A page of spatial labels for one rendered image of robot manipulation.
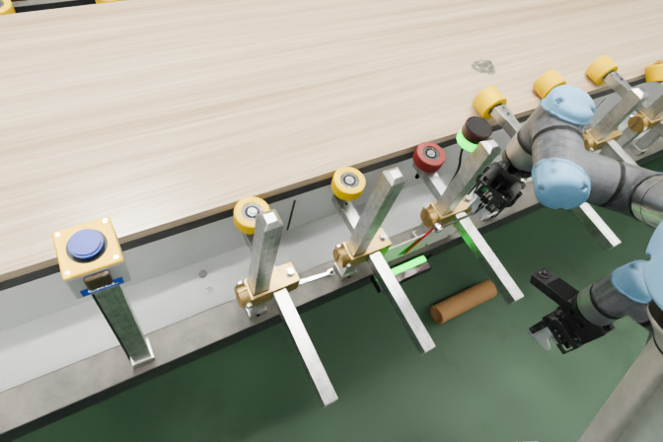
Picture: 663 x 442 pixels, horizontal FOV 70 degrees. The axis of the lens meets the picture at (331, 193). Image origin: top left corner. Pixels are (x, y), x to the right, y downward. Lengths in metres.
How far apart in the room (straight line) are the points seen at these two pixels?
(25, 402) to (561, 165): 1.07
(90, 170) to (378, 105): 0.73
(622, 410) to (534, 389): 1.70
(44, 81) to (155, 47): 0.28
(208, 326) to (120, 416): 0.76
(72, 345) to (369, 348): 1.10
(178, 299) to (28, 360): 0.33
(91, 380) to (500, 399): 1.50
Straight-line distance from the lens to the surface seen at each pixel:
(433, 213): 1.20
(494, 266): 1.21
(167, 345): 1.15
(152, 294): 1.28
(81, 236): 0.67
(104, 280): 0.67
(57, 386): 1.17
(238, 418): 1.82
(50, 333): 1.29
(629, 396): 0.49
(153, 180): 1.10
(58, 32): 1.46
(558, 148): 0.77
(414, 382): 1.97
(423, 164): 1.24
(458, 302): 2.05
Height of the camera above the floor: 1.80
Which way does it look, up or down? 55 degrees down
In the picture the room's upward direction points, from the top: 20 degrees clockwise
